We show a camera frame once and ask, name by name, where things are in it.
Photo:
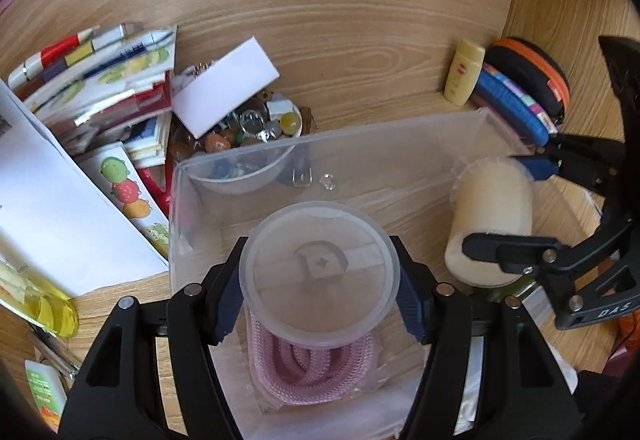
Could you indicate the yellow sunscreen bottle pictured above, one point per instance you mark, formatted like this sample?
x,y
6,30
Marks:
x,y
462,74

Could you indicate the stack of booklets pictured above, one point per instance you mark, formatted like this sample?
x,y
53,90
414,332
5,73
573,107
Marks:
x,y
100,89

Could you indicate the clear plastic storage box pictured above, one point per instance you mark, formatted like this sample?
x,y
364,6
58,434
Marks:
x,y
380,154

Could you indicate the black orange zip case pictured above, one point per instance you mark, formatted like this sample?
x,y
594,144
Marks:
x,y
525,64

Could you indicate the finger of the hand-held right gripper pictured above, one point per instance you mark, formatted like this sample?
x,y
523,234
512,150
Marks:
x,y
515,252
535,167

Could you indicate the white paper sheets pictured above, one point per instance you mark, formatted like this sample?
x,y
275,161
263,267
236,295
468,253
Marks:
x,y
50,200

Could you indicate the round translucent lidded container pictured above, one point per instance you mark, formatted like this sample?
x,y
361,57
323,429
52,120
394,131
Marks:
x,y
320,290

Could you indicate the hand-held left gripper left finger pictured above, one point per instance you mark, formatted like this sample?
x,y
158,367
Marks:
x,y
227,305

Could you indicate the fruit sticker sheet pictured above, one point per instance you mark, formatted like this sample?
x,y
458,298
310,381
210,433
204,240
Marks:
x,y
125,192

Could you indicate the clear bowl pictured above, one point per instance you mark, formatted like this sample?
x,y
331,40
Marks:
x,y
240,182

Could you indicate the white red pen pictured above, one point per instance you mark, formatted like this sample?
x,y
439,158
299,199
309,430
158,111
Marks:
x,y
55,50

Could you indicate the bowl of small trinkets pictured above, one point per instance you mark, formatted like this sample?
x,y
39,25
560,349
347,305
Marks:
x,y
220,142

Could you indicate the blue pouch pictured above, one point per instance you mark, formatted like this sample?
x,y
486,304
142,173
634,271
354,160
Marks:
x,y
505,94

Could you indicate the white rectangular box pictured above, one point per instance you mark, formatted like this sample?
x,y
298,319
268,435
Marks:
x,y
220,89

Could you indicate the small clear crystal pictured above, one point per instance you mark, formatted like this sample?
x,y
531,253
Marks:
x,y
327,181

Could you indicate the green white small packet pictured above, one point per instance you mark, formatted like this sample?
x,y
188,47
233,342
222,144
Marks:
x,y
42,385

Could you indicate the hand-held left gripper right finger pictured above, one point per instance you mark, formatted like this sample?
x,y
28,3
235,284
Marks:
x,y
410,305

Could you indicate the orange cloth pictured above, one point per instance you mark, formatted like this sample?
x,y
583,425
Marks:
x,y
629,335

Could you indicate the clear clip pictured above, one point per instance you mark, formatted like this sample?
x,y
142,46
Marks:
x,y
301,178

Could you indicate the wooden desktop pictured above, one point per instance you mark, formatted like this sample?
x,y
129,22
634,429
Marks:
x,y
350,19

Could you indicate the yellow-green bottle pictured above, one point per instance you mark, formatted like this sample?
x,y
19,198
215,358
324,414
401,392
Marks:
x,y
50,315

